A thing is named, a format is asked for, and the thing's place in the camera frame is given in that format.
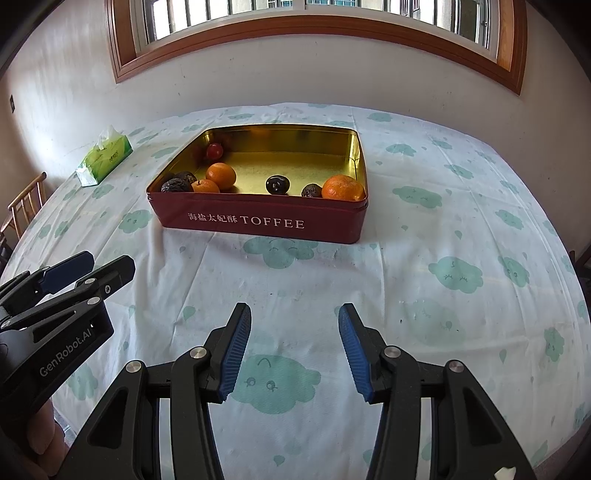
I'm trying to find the person's left hand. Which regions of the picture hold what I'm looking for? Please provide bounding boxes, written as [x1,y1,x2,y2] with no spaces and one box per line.
[25,401,70,480]

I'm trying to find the dark wooden chair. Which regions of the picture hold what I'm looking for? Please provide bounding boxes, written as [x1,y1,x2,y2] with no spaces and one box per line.
[570,249,591,296]

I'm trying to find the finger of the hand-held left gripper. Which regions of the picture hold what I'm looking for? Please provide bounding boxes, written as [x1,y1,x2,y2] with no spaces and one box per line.
[0,250,95,315]
[0,255,137,330]

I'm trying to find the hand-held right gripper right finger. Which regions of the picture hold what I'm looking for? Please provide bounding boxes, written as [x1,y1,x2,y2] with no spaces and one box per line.
[338,303,536,480]

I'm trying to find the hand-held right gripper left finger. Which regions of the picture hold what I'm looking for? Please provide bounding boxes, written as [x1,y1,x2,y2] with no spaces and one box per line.
[69,302,253,480]

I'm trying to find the wooden framed window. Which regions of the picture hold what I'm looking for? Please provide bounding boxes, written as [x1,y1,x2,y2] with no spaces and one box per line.
[107,0,528,97]

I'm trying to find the red tin box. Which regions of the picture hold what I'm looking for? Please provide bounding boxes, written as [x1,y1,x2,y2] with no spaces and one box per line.
[146,124,370,245]

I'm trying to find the green tissue pack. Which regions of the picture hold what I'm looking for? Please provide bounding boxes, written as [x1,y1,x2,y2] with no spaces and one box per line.
[75,126,134,186]

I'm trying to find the large mandarin orange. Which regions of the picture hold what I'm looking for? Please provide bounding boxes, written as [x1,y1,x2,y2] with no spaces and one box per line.
[322,175,366,202]

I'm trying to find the light wooden chair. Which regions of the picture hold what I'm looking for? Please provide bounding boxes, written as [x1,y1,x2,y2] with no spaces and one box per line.
[0,172,48,241]

